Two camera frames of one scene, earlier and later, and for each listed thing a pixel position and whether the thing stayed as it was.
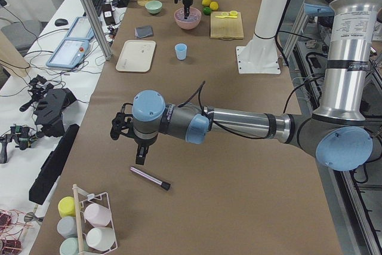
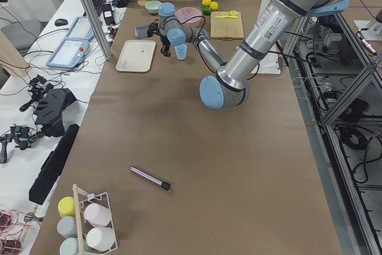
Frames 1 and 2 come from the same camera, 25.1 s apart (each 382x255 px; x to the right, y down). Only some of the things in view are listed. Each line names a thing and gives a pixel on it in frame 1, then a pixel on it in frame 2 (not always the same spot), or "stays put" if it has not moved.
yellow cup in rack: (66, 206) stays put
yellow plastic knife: (223, 17) stays put
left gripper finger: (144, 150) → (167, 49)
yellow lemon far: (206, 2) stays put
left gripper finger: (141, 155) → (163, 50)
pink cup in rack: (97, 215) stays put
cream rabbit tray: (136, 56) stays put
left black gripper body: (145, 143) → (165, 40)
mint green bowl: (154, 6) stays put
